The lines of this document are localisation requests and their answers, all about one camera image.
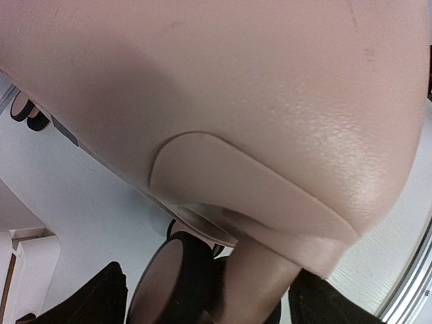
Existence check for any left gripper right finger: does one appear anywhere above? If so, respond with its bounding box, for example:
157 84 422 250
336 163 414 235
288 269 382 324

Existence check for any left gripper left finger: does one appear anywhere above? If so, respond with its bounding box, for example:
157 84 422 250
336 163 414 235
16 261 128 324

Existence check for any pink hard-shell suitcase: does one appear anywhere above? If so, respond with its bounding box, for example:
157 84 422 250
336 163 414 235
1 1 429 323

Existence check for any white plastic drawer unit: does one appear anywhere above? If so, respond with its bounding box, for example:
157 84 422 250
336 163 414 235
1 228 60 323

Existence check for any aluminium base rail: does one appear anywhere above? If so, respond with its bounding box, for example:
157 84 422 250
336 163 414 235
378 219 431 323

